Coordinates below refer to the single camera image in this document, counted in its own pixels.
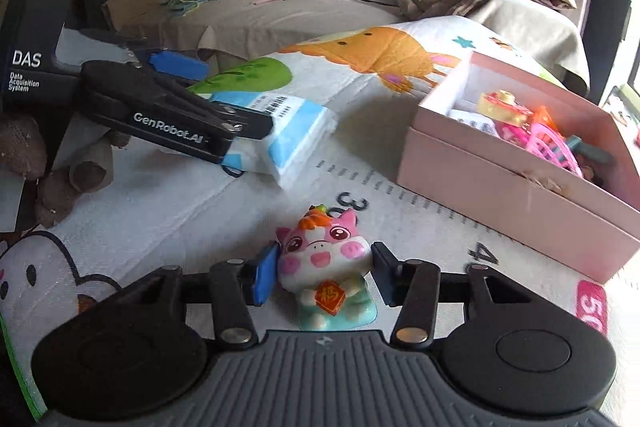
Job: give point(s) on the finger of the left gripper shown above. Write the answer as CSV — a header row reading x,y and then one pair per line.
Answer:
x,y
173,63
245,122

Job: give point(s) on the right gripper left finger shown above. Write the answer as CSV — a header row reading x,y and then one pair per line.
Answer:
x,y
147,352

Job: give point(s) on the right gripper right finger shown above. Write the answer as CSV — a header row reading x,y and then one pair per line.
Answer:
x,y
496,342

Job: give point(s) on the blue white tissue pack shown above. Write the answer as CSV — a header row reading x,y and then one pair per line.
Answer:
x,y
299,126

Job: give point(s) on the pink pig figurine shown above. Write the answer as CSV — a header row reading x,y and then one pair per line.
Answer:
x,y
323,262

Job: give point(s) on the white battery holder case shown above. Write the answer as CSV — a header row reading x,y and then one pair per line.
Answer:
x,y
474,120

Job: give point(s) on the red yellow round toy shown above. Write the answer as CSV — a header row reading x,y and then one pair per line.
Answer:
x,y
501,106

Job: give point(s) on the black haired wooden doll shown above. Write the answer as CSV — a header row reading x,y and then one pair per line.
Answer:
x,y
591,174

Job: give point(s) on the beige covered sofa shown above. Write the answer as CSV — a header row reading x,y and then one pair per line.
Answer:
x,y
228,32

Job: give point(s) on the colourful children play mat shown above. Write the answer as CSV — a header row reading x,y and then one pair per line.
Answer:
x,y
161,207

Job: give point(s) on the pink cardboard gift box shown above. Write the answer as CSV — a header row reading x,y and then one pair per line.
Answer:
x,y
593,230

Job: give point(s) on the orange plastic toy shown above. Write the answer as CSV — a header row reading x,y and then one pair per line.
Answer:
x,y
542,116

